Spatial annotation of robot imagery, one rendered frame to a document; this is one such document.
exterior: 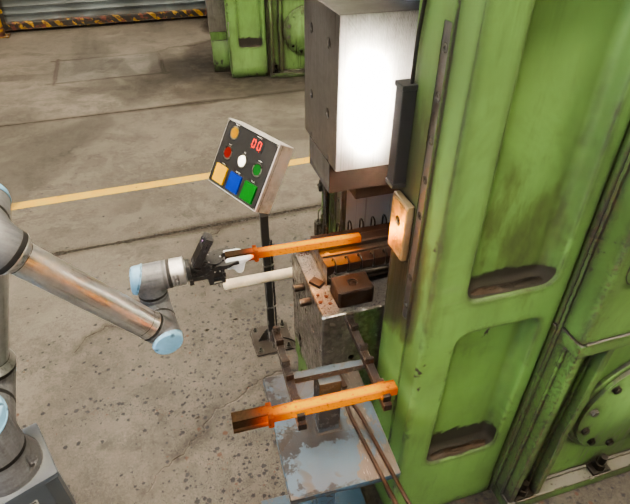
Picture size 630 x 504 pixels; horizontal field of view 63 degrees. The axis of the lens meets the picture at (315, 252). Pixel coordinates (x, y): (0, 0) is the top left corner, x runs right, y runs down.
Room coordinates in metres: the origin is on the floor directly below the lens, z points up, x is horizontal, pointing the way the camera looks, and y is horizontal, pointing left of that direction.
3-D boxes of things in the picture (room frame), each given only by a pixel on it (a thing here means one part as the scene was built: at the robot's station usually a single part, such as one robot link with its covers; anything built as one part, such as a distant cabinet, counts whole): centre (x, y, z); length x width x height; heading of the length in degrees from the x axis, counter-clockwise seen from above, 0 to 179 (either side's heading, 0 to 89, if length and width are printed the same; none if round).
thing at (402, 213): (1.12, -0.23, 1.27); 0.09 x 0.02 x 0.17; 17
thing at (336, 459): (0.87, -0.03, 0.75); 0.40 x 0.30 x 0.02; 15
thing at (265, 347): (1.89, 0.23, 0.05); 0.22 x 0.22 x 0.09; 17
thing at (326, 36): (1.40, -0.22, 1.56); 0.42 x 0.39 x 0.40; 107
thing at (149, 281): (1.20, 0.51, 1.02); 0.12 x 0.09 x 0.10; 107
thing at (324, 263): (1.44, -0.21, 0.96); 0.42 x 0.20 x 0.09; 107
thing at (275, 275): (1.69, 0.18, 0.62); 0.44 x 0.05 x 0.05; 107
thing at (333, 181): (1.44, -0.21, 1.32); 0.42 x 0.20 x 0.10; 107
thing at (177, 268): (1.22, 0.42, 1.02); 0.10 x 0.05 x 0.09; 17
